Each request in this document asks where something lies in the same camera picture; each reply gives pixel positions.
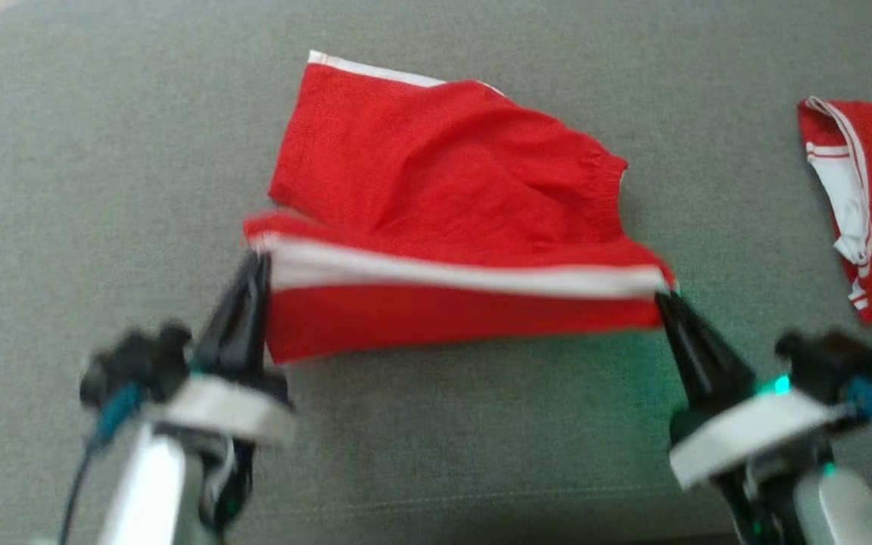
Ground red and white shirt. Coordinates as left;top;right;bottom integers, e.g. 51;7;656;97
242;49;677;366

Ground large grey sofa ottoman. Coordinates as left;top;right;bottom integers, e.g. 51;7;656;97
0;0;872;545

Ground left camera cable teal plug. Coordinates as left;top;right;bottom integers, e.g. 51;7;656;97
56;381;148;545

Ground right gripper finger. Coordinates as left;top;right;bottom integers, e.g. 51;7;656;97
656;291;724;410
671;291;756;402

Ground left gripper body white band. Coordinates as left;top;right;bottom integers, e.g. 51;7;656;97
150;375;297;531

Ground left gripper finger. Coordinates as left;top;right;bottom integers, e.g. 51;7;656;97
194;254;259;372
243;254;272;375

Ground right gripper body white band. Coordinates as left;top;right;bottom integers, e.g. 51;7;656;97
667;390;853;545

